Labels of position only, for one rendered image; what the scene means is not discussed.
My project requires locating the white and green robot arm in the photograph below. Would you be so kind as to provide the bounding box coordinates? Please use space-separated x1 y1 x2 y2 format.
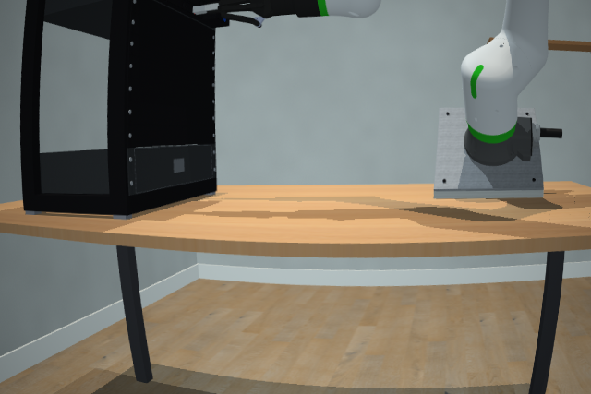
293 0 562 166

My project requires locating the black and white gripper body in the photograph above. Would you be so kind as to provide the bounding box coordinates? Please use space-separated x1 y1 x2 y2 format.
250 0 296 18

